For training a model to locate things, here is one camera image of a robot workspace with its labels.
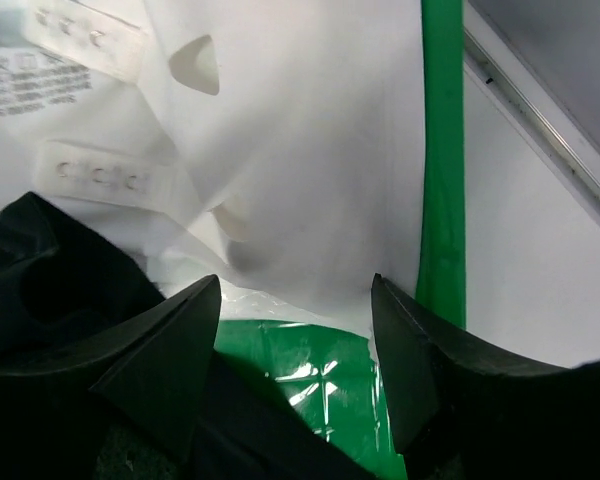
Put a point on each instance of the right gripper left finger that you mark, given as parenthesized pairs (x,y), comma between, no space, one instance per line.
(57,406)

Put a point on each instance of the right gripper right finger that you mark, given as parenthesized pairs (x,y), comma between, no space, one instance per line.
(445,383)

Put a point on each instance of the black bra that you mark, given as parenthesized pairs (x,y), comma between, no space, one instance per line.
(60,283)

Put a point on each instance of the white bra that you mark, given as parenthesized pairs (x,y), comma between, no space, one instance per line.
(105,109)

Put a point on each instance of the green plastic tray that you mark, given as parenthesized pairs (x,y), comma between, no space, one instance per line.
(442,165)

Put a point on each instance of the aluminium frame rail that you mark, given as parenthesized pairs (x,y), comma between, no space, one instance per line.
(541,61)

